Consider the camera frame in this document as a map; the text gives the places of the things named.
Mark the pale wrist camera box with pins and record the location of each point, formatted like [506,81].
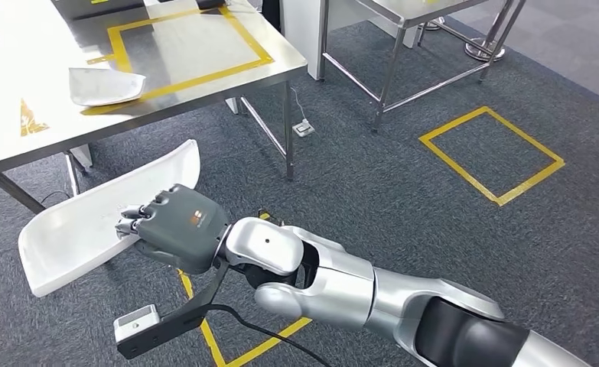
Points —
[136,321]

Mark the white cabinet panel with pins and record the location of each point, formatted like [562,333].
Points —
[299,35]

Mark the torn yellow tape scrap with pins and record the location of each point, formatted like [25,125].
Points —
[28,124]

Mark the stainless steel table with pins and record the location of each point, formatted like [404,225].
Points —
[395,12]

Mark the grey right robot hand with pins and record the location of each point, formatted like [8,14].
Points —
[182,230]

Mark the stainless steel workbench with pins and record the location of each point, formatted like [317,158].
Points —
[187,45]

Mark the white floor power socket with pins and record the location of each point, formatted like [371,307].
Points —
[304,129]

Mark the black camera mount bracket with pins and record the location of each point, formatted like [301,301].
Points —
[167,332]

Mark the long white plastic part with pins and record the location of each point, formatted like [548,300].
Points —
[76,238]

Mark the short white plastic part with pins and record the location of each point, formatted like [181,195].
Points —
[106,86]

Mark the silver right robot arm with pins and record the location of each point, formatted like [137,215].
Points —
[339,299]

